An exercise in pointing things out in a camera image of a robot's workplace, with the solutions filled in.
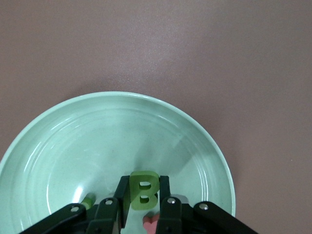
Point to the brown table cover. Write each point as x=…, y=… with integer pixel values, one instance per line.
x=219, y=61

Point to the pale green plate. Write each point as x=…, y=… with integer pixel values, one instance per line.
x=97, y=146

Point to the green foam letter N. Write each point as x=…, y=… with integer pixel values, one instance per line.
x=88, y=201

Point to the red foam letter Q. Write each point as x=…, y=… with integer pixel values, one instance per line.
x=150, y=224

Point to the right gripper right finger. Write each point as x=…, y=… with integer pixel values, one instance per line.
x=170, y=217

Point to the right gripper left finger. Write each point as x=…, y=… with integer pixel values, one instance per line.
x=107, y=214

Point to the green foam letter B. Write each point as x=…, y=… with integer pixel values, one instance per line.
x=135, y=192

